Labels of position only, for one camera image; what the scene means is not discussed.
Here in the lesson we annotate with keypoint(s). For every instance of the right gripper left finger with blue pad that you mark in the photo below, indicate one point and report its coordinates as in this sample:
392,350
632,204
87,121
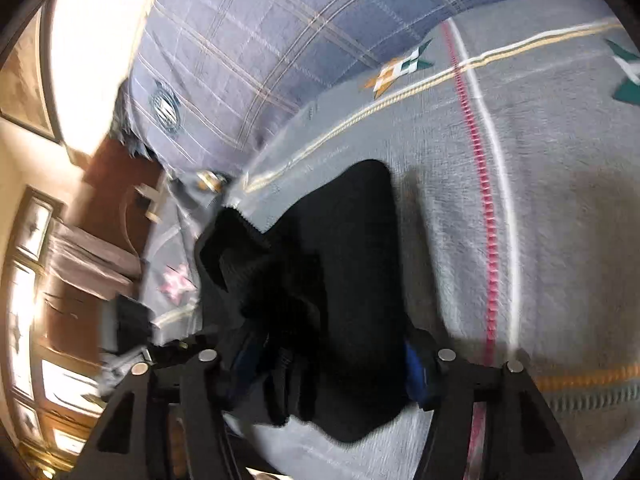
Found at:
131,439

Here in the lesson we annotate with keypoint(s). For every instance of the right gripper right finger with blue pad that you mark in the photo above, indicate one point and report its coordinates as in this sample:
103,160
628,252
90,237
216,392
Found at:
499,407

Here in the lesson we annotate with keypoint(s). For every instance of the black pants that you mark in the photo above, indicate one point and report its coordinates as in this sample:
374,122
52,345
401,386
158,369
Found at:
309,315

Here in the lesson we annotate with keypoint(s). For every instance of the brown wooden headboard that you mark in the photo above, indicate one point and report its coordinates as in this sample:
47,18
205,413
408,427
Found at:
105,207

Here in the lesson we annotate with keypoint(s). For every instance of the white power strip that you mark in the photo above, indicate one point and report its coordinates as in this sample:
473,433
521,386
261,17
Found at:
155,196

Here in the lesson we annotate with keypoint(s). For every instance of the grey star-pattern bed sheet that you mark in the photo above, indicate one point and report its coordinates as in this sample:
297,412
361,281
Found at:
516,162

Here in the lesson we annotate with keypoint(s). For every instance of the blue plaid quilt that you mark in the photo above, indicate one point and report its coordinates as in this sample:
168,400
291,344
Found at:
213,81

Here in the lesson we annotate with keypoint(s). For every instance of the grey towel on rail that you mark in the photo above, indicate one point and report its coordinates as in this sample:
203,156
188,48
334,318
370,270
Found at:
90,264

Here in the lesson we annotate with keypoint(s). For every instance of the framed wall picture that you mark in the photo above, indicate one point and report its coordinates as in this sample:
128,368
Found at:
27,98

